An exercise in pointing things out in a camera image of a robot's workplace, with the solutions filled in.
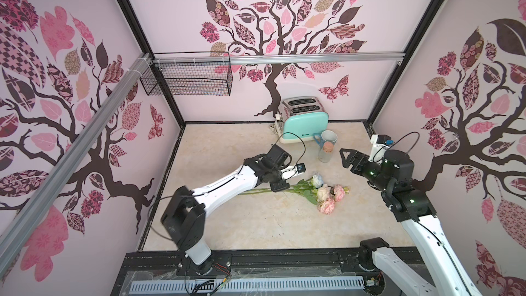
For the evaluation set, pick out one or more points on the blue floral mug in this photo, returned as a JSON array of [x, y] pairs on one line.
[[324, 137]]

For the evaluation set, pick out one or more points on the glass jar pink lid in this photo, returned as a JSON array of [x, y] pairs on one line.
[[326, 152]]

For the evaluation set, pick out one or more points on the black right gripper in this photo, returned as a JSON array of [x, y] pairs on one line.
[[363, 164]]

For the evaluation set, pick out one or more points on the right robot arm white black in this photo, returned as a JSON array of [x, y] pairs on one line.
[[413, 210]]

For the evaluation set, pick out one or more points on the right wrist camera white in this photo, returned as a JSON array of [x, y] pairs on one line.
[[380, 144]]

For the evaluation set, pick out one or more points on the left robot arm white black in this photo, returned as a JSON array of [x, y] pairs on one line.
[[185, 215]]

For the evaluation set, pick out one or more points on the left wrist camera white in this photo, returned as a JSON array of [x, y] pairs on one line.
[[293, 170]]

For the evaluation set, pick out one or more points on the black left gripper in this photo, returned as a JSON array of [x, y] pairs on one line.
[[279, 186]]

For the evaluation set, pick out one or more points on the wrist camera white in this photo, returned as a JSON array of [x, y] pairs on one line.
[[293, 170], [380, 144]]

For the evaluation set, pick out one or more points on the black wire basket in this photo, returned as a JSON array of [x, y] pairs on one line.
[[189, 74]]

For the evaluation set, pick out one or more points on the white slotted cable duct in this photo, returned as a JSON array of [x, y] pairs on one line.
[[243, 285]]

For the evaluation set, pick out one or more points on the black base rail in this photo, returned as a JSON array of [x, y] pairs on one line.
[[267, 263]]

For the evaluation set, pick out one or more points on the mint green toaster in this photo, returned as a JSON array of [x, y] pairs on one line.
[[299, 119]]

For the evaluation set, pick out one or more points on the artificial flower bouquet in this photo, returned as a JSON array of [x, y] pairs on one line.
[[324, 196]]

